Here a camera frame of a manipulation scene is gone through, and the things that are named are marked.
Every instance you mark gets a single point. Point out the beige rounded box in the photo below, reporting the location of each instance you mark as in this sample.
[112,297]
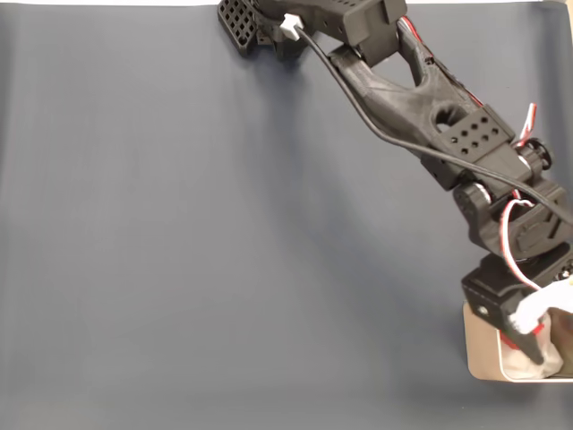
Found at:
[481,349]

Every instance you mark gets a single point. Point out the white cloth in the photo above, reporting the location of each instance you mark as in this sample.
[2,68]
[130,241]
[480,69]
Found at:
[553,358]

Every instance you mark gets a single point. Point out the red cube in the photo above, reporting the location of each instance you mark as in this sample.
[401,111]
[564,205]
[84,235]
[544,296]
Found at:
[539,328]

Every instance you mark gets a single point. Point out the white camera board mount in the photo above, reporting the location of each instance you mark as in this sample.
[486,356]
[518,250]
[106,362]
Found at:
[541,304]

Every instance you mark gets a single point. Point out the dark grey table mat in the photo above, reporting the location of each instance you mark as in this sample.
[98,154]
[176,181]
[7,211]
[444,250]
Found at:
[179,224]

